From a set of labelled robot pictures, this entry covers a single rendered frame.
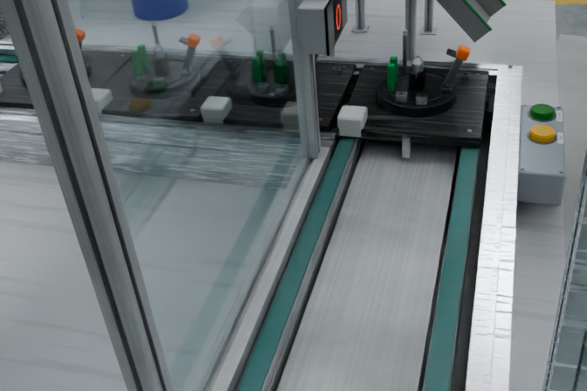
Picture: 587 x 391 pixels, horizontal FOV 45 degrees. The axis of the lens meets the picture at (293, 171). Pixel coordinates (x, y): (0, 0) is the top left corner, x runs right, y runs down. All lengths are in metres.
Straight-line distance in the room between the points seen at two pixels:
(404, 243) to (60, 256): 0.56
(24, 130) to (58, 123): 0.95
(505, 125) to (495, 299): 0.42
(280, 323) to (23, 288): 0.46
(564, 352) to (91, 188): 0.33
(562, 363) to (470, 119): 0.85
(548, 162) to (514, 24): 0.75
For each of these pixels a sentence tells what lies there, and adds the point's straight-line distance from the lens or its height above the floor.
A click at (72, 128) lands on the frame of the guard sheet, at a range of 0.52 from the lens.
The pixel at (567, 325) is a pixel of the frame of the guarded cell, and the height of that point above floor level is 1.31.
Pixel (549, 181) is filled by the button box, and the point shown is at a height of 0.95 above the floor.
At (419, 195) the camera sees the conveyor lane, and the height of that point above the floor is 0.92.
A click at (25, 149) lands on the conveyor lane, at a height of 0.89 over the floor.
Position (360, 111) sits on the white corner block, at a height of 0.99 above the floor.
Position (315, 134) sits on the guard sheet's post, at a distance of 1.15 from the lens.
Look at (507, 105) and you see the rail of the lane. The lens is 1.34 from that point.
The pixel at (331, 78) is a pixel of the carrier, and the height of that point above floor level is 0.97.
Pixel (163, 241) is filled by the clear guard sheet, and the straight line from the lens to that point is 0.68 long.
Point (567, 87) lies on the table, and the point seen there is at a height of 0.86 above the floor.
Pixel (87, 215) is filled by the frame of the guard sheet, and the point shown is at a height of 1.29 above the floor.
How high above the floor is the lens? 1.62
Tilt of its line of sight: 35 degrees down
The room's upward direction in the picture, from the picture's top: 6 degrees counter-clockwise
